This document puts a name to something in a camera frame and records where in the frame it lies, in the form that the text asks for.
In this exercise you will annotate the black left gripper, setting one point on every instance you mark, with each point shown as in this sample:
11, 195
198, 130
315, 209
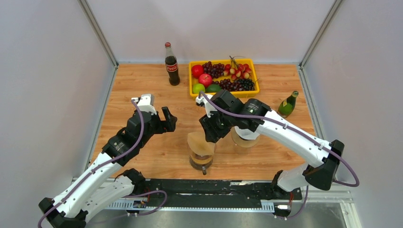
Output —
167, 125

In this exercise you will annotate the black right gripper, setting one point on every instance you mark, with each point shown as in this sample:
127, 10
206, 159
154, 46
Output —
212, 134

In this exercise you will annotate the white paper coffee filter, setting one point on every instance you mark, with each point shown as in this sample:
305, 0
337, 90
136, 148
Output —
246, 134

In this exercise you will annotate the clear glass dripper cone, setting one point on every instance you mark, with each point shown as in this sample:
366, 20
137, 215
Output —
192, 154

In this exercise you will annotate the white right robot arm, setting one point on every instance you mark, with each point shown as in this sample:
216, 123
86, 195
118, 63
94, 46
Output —
225, 112

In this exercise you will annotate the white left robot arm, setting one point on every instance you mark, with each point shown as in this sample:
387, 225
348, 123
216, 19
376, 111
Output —
83, 199

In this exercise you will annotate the clear glass server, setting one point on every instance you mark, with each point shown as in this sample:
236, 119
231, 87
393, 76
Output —
241, 150

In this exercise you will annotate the dark green lime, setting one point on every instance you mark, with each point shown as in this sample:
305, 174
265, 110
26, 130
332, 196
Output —
213, 88

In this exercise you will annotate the light green apple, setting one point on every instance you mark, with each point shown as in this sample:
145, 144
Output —
196, 88

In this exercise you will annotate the dark grape bunch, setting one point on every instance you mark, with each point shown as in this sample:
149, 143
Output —
236, 86

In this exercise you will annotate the pink red apple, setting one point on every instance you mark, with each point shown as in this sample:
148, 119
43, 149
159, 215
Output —
205, 80

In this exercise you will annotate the purple grape bunch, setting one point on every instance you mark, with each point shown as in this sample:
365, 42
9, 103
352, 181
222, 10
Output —
214, 70

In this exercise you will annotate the red cherries bunch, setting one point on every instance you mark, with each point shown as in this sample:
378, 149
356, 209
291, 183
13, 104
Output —
237, 67

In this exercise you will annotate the glass cola bottle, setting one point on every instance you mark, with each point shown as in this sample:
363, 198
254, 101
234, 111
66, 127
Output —
171, 65

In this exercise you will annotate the green champagne bottle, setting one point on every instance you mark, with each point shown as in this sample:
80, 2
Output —
287, 106

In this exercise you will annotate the yellow plastic fruit tray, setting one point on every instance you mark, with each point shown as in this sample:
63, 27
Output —
241, 94

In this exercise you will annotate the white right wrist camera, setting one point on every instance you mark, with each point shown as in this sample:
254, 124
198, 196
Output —
205, 101

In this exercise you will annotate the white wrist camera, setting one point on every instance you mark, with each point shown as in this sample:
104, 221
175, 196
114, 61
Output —
205, 101
144, 103

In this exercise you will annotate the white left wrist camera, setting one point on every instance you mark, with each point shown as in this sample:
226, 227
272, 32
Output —
144, 103

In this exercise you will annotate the glass pitcher with handle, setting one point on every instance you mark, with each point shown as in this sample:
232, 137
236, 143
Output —
201, 165

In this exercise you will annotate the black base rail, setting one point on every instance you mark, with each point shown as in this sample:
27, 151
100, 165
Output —
210, 195

